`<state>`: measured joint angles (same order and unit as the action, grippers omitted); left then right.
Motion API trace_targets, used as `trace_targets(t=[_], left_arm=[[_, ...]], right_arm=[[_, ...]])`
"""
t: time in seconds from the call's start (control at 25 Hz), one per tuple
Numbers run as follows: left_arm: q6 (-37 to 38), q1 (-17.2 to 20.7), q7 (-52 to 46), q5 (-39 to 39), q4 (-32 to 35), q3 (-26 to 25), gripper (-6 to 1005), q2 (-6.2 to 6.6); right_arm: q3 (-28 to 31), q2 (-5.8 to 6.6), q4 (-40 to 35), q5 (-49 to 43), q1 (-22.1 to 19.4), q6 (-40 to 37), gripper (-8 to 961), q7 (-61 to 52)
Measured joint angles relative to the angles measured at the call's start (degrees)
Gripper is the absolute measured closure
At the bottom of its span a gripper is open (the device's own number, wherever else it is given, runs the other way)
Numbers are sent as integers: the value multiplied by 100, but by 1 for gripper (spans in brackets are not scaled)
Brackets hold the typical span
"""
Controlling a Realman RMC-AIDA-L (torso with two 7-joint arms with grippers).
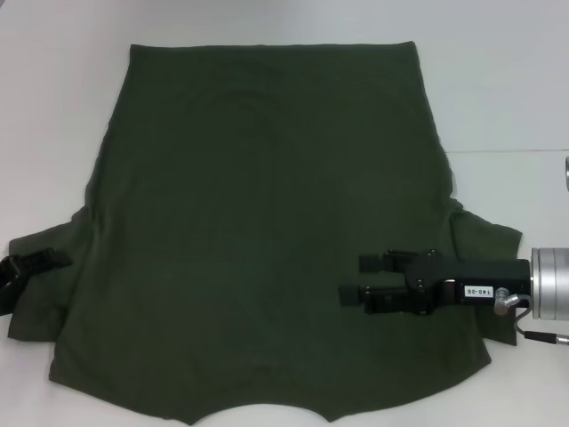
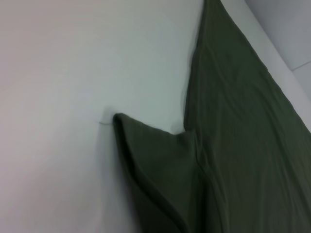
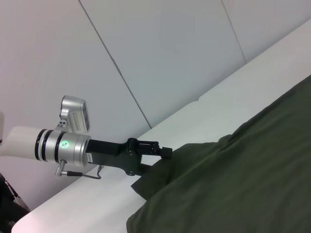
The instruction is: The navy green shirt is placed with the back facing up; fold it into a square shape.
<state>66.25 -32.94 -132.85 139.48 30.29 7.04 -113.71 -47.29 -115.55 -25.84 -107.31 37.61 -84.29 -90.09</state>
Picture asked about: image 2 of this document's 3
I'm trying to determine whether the dark green shirt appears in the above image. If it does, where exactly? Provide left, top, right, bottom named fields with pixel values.
left=113, top=0, right=311, bottom=233

